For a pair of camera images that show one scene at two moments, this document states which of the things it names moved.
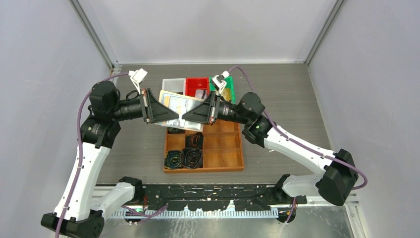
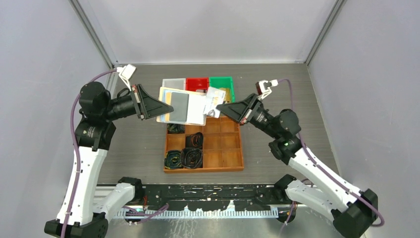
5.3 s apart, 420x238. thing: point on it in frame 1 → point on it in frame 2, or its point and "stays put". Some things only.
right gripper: (206, 112) → (242, 110)
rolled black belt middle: (194, 140) stays put
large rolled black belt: (191, 157) stays put
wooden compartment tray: (222, 148) stays put
